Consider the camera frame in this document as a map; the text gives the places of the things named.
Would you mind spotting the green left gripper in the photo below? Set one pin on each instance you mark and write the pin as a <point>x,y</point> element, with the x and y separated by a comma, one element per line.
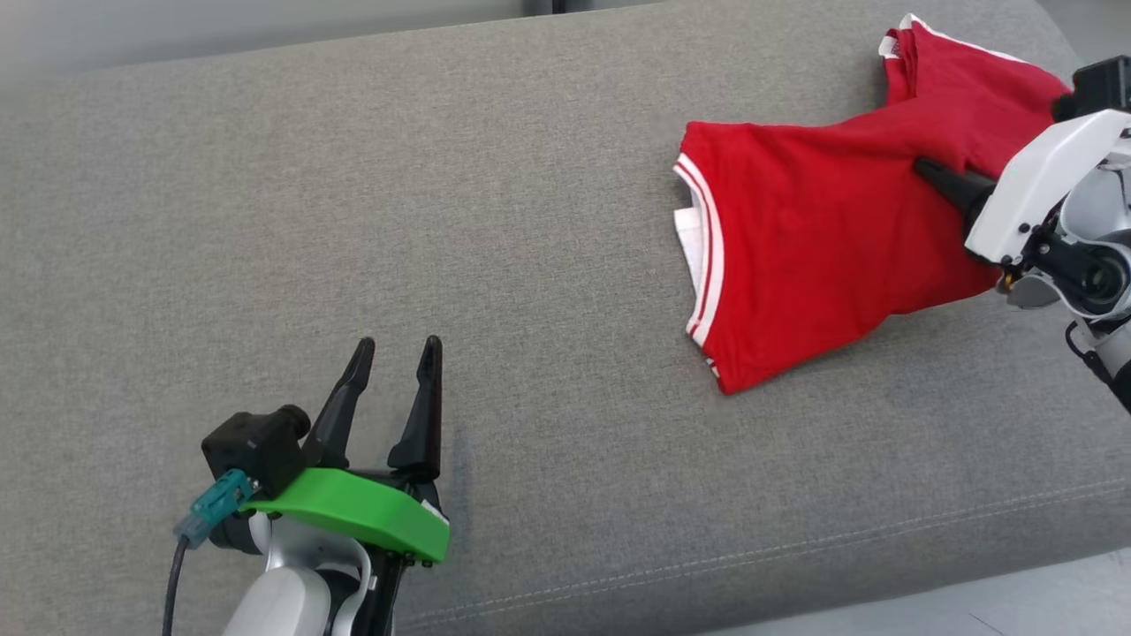
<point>362,508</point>

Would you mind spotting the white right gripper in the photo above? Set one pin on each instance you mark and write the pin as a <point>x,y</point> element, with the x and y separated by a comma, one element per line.
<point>1034,190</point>

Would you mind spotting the red shorts white stripe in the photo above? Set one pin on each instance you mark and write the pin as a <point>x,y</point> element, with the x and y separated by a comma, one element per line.
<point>972,88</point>

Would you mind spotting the red Bulls jersey white sleeves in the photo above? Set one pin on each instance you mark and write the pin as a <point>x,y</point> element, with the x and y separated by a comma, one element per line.
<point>795,247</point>

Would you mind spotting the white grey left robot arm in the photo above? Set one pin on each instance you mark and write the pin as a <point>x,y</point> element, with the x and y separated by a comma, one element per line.
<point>283,601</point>

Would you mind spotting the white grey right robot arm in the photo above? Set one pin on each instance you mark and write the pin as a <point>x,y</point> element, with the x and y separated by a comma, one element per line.
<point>1096,203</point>

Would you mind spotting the grey fabric sofa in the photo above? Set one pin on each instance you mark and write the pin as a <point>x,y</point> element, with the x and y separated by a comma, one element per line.
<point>265,221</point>

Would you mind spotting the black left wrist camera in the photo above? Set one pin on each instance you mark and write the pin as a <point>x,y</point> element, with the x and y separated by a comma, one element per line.
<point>256,446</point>

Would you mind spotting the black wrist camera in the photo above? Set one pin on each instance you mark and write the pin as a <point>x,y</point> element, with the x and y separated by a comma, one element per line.
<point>1104,88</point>
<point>256,446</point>

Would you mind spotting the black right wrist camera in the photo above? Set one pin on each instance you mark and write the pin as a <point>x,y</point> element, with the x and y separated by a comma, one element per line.
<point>1104,88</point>

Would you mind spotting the teal left camera connector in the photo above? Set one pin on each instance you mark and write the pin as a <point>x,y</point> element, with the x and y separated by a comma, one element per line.
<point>212,508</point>

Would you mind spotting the white partition panel grey frame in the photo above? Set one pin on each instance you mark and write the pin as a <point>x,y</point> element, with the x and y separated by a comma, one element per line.
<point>221,26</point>

